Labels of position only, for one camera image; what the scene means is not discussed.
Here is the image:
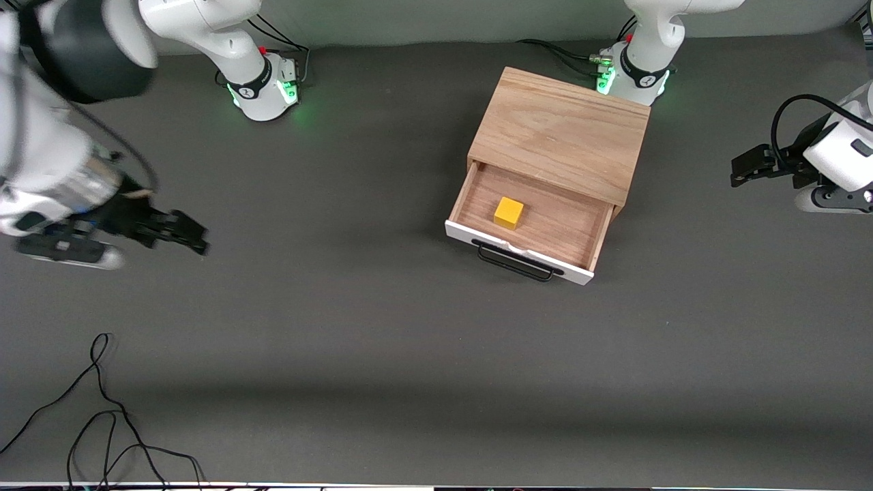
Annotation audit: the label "white-fronted drawer with black handle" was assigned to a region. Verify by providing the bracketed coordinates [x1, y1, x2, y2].
[445, 160, 615, 286]

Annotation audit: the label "yellow cube block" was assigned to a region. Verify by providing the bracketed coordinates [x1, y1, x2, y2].
[493, 196, 525, 230]

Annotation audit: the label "wooden drawer cabinet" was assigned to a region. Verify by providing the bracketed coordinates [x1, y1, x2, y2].
[467, 66, 651, 220]

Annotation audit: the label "black left arm wrist cable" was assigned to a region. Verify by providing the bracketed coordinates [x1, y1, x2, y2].
[770, 93, 873, 162]

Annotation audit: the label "black arm wrist cable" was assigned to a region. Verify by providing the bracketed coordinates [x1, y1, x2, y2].
[770, 93, 873, 162]
[67, 102, 162, 200]

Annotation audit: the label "black right arm wrist cable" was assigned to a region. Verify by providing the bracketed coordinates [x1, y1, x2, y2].
[67, 102, 162, 200]

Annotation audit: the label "thin black loose cable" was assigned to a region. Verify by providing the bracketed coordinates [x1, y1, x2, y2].
[0, 332, 207, 491]

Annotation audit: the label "black right arm base cables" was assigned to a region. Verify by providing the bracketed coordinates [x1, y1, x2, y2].
[247, 14, 312, 84]

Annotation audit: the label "black arm base cables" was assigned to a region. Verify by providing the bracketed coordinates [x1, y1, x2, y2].
[247, 14, 312, 84]
[516, 14, 639, 77]

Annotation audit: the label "black left arm base cables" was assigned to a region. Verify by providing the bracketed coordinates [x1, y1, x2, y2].
[516, 14, 639, 77]

